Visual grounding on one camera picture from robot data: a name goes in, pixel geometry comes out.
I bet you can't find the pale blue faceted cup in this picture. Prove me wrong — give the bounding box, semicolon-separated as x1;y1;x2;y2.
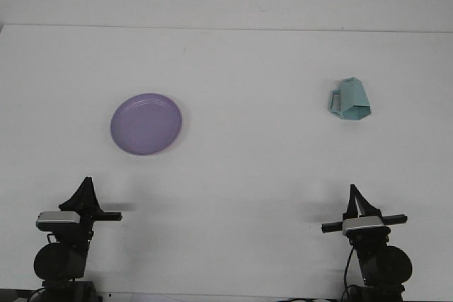
328;76;372;122

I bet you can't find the pale purple round plate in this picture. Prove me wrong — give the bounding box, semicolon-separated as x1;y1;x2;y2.
110;93;183;156

